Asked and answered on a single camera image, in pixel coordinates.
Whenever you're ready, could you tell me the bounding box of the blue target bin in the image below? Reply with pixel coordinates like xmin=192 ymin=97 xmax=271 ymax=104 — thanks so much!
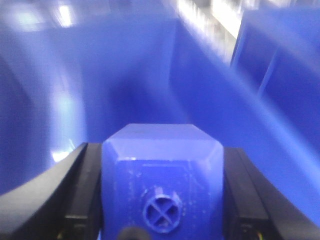
xmin=0 ymin=0 xmax=320 ymax=208

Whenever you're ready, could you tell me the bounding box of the blue bottle-shaped plastic part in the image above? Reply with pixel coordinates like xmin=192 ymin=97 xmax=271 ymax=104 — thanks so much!
xmin=101 ymin=123 xmax=224 ymax=240

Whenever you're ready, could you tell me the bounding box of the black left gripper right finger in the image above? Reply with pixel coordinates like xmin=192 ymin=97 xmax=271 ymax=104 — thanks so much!
xmin=223 ymin=147 xmax=320 ymax=240

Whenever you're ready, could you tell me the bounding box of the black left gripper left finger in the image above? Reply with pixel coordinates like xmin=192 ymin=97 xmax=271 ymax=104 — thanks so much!
xmin=0 ymin=142 xmax=103 ymax=240

